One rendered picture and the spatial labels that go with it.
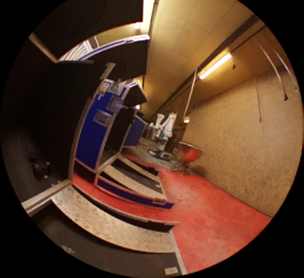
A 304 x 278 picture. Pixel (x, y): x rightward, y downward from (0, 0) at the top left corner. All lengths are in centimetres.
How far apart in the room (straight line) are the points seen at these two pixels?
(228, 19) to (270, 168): 299
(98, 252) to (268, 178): 240
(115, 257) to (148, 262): 17
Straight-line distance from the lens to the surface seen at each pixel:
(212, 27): 266
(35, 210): 60
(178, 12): 266
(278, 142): 241
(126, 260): 66
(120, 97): 75
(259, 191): 235
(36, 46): 123
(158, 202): 95
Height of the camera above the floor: 66
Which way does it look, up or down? 6 degrees up
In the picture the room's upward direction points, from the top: 22 degrees clockwise
